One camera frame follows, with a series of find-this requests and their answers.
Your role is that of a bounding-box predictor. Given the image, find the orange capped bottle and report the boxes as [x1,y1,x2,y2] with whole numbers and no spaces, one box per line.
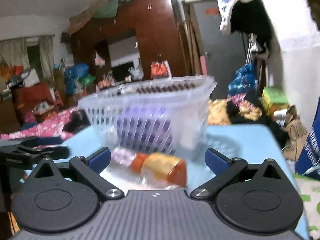
[106,147,187,190]

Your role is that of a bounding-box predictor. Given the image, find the pink floral bedding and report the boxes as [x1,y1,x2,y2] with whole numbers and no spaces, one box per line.
[1,107,78,141]

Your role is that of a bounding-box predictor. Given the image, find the blue tote bag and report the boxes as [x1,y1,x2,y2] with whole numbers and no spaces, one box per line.
[295,102,320,180]

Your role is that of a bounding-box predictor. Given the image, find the red chair with clutter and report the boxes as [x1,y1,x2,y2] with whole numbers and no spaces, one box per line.
[11,82,63,124]

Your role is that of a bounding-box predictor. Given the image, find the brown paper bag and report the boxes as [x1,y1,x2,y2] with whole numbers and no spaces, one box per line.
[281,105,308,161]

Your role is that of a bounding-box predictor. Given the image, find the yellow patterned cloth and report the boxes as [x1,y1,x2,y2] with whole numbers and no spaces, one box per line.
[207,99,263,125]

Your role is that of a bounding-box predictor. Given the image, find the green lidded box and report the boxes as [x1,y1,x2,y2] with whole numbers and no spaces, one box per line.
[261,87,289,116]

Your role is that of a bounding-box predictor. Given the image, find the blue plastic bags stack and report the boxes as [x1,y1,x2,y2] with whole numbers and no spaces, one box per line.
[64,63,90,95]

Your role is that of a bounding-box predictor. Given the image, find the beige window curtains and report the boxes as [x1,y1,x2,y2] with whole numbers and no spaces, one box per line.
[1,35,54,82]

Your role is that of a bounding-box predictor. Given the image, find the blue plastic bag by door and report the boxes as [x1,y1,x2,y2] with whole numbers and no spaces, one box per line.
[228,63,257,96]

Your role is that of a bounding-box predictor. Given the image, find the clear plastic perforated basket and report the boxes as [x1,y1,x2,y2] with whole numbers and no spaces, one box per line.
[78,76,217,160]

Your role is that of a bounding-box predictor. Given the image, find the purple package in basket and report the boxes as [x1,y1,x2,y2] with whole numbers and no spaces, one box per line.
[116,107,176,155]

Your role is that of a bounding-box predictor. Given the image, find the black television monitor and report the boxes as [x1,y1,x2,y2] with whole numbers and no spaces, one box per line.
[112,61,134,82]

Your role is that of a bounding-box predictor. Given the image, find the grey door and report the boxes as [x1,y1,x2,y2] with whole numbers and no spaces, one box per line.
[193,0,246,100]

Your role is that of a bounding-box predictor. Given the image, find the orange white hanging bag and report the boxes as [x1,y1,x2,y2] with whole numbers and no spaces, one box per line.
[151,60,172,79]

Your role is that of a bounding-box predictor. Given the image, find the green cloth atop wardrobe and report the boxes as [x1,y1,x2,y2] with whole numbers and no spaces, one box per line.
[93,0,120,18]

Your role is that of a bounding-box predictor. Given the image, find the dark red wooden wardrobe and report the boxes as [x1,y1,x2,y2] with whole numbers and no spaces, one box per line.
[71,0,188,80]

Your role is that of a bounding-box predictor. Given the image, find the black hanging garment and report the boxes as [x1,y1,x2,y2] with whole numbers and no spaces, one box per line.
[230,0,272,49]

